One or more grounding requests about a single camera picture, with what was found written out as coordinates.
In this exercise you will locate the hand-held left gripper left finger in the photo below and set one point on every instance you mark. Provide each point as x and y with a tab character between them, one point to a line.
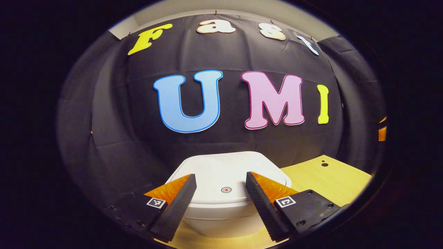
178	211

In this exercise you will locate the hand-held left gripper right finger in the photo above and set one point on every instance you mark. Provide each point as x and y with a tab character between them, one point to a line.
264	207

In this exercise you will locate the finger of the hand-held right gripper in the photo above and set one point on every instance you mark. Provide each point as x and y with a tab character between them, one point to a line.
383	120
382	134

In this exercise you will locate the white desktop garbage bin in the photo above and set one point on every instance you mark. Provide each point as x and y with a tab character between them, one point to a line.
221	169

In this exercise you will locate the wooden desktop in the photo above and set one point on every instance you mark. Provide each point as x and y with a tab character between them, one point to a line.
332	180

